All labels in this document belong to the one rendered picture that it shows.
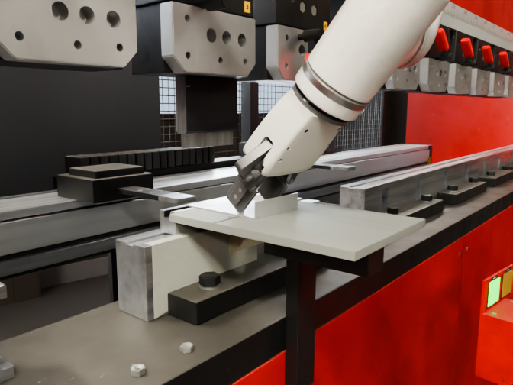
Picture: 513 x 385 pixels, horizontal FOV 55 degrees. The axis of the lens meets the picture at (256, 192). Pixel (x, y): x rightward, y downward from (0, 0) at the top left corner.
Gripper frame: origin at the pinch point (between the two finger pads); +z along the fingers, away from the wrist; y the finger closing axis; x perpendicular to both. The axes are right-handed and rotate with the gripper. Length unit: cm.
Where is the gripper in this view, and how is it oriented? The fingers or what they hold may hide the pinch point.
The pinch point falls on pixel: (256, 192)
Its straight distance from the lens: 63.9
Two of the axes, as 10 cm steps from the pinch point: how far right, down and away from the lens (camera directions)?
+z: -4.9, 6.8, 5.5
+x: 5.7, 7.3, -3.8
